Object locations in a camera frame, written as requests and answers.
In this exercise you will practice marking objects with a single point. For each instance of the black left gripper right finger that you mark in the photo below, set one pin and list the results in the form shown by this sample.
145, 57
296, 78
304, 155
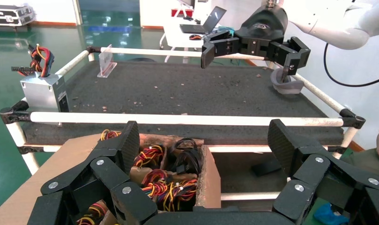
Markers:
316, 174

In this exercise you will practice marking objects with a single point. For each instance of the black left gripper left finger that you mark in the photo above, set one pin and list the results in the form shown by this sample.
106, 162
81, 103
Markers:
108, 174

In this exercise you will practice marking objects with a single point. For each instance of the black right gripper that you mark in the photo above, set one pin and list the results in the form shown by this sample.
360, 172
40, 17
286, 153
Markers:
263, 28

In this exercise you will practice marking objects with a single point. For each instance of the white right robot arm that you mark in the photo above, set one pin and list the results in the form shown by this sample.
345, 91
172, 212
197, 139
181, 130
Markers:
338, 24

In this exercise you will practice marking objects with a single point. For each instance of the black flat box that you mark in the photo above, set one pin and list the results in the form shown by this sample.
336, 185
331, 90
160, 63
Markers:
265, 167

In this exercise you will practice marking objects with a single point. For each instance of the cardboard box with dividers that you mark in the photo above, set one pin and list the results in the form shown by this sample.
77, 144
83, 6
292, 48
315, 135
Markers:
52, 167

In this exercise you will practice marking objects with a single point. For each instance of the red box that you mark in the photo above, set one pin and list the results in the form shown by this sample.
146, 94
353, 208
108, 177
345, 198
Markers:
181, 13

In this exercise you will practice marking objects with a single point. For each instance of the blue crumpled cloth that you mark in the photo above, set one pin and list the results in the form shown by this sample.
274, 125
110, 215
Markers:
327, 214

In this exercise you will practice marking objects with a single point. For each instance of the grey translucent tape roll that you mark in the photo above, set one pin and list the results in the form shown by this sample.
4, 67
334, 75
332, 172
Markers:
288, 88

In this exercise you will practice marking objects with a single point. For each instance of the olive green trouser leg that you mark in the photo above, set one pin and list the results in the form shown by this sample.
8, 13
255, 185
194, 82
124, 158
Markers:
366, 160

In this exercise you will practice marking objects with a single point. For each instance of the black laptop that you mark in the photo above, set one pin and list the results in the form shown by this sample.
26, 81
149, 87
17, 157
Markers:
204, 23

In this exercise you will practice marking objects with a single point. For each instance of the black orange computer mouse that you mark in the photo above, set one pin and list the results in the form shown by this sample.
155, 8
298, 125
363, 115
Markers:
195, 37

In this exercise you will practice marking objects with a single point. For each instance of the white office desk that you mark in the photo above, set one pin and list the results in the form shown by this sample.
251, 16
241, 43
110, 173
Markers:
176, 38

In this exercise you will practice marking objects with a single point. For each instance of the white-railed work table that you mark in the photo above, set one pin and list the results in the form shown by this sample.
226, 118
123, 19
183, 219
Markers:
176, 119

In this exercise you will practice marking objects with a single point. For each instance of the white-railed dark conveyor table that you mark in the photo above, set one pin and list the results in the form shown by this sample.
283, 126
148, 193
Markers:
176, 90

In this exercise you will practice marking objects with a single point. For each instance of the clear acrylic sign holder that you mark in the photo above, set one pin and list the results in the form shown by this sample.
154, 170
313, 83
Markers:
106, 60

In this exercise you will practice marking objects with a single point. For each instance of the black flight case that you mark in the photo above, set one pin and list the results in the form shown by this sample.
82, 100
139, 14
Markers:
9, 15

